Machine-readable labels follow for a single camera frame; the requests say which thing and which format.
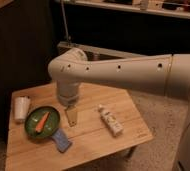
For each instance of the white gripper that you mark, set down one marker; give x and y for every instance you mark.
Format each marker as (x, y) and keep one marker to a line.
(68, 95)

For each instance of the green ceramic bowl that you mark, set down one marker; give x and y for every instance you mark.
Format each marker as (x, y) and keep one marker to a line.
(51, 124)

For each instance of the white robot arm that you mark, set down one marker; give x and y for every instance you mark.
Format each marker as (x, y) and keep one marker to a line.
(167, 74)

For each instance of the blue sponge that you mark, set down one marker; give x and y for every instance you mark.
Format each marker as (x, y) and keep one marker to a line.
(61, 140)

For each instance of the orange carrot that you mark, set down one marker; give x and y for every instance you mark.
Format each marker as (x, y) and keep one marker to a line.
(41, 123)

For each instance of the wooden table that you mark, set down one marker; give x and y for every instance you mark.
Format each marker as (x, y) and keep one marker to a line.
(90, 138)

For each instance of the white tube bottle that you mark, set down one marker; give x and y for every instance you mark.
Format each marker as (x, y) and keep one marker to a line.
(111, 122)

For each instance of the white plastic cup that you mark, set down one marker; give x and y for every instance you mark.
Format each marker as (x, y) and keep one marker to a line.
(21, 108)

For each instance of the metal pole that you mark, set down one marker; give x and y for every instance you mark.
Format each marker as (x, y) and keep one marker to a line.
(67, 36)

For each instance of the background shelf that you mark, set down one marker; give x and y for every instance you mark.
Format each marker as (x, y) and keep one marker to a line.
(137, 8)

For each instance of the grey metal rail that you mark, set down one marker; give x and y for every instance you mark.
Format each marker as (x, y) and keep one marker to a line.
(95, 53)

